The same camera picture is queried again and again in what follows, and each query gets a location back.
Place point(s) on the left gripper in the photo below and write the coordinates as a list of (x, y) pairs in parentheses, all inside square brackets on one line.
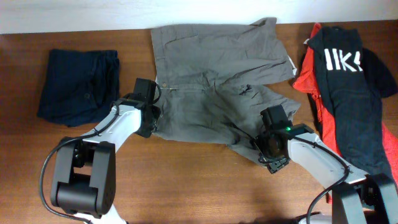
[(146, 132)]

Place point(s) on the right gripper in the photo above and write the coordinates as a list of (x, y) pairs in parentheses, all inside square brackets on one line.
[(273, 165)]

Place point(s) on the grey cargo shorts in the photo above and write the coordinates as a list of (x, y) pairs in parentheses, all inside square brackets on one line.
[(215, 79)]

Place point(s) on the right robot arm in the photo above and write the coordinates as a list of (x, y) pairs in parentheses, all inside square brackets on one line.
[(350, 194)]

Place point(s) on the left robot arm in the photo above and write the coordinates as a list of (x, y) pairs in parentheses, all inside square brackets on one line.
[(84, 179)]

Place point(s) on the folded navy blue shorts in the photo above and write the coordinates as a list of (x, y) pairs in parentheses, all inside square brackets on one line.
[(79, 86)]

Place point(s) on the black printed t-shirt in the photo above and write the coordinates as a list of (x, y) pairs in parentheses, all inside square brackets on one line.
[(352, 81)]

